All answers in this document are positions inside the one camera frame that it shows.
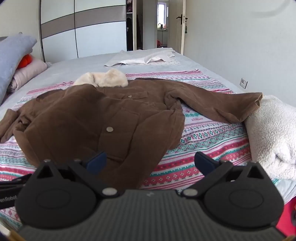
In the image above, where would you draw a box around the pink folded quilt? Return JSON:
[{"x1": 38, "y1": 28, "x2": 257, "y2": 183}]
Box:
[{"x1": 7, "y1": 58, "x2": 48, "y2": 93}]

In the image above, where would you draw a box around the blue-grey pillow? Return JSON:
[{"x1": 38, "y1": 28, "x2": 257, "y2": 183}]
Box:
[{"x1": 0, "y1": 35, "x2": 37, "y2": 105}]

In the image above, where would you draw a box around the window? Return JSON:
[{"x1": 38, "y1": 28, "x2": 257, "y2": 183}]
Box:
[{"x1": 157, "y1": 2, "x2": 166, "y2": 29}]

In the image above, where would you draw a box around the white fleece blanket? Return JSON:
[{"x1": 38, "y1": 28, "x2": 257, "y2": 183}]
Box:
[{"x1": 244, "y1": 95, "x2": 296, "y2": 181}]

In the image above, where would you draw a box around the orange plush toy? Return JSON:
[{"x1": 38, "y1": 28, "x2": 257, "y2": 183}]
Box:
[{"x1": 17, "y1": 54, "x2": 31, "y2": 69}]

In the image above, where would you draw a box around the white door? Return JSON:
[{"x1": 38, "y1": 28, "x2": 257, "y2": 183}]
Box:
[{"x1": 168, "y1": 0, "x2": 186, "y2": 55}]

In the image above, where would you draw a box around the brown corduroy coat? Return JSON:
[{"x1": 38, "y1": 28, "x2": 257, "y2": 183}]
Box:
[{"x1": 0, "y1": 68, "x2": 263, "y2": 190}]

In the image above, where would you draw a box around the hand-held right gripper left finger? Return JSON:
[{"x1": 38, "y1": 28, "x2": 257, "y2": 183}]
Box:
[{"x1": 35, "y1": 152, "x2": 119, "y2": 198}]

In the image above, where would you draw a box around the white and grey wardrobe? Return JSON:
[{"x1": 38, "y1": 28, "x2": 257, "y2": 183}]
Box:
[{"x1": 38, "y1": 0, "x2": 137, "y2": 64}]

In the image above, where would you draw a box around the red cloth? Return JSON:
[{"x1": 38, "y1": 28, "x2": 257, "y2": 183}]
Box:
[{"x1": 275, "y1": 202, "x2": 296, "y2": 239}]

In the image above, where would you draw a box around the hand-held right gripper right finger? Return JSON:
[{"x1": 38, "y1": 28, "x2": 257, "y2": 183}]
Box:
[{"x1": 180, "y1": 152, "x2": 266, "y2": 198}]

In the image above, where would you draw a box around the dotted white cloth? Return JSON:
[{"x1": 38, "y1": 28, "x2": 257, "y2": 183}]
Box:
[{"x1": 148, "y1": 57, "x2": 181, "y2": 66}]

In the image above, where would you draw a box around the bed with grey sheet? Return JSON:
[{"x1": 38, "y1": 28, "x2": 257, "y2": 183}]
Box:
[{"x1": 0, "y1": 47, "x2": 296, "y2": 232}]

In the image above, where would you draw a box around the pink patterned blanket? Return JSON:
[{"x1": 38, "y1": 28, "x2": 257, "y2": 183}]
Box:
[{"x1": 0, "y1": 69, "x2": 255, "y2": 232}]

